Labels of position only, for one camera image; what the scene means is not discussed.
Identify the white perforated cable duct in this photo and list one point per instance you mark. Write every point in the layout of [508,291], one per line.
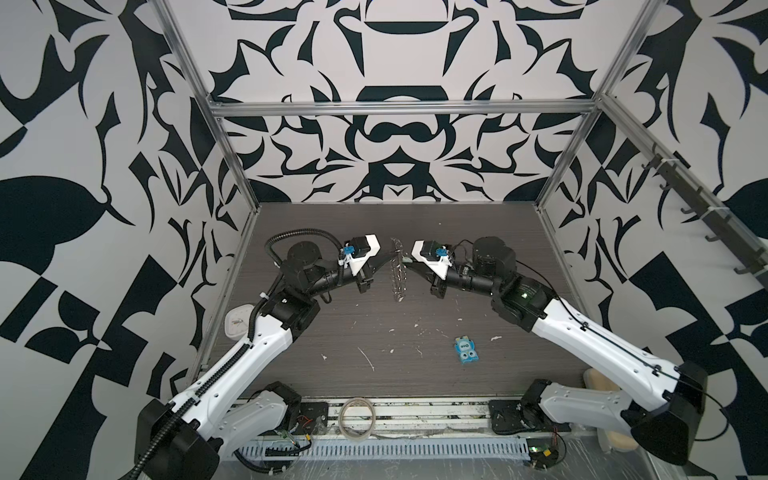
[515,449]

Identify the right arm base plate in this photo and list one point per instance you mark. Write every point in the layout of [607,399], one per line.
[511,417]

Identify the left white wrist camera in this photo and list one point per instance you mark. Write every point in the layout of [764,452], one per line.
[355,253]

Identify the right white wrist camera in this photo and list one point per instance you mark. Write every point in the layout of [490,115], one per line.
[434,255]

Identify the black wall hook rail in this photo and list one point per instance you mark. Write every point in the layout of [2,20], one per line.
[701,204]

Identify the white round device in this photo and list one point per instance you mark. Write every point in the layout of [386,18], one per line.
[237,322]

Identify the clear tape roll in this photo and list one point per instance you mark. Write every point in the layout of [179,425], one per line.
[358,409]

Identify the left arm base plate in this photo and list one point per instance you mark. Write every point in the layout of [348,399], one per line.
[306,418]

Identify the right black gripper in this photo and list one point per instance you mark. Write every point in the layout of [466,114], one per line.
[437,281]

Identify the small green circuit board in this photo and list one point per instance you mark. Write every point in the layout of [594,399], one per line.
[545,456]

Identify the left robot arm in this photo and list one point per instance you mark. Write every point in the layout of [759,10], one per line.
[187,437]

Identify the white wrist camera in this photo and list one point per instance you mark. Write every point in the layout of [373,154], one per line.
[434,255]
[355,253]

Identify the blue owl keychain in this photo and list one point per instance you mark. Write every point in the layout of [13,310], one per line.
[465,349]

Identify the aluminium frame crossbar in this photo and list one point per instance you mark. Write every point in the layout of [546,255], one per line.
[411,107]

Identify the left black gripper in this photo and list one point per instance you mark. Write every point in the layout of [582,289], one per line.
[365,278]

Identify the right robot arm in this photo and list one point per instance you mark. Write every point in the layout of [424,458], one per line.
[658,403]

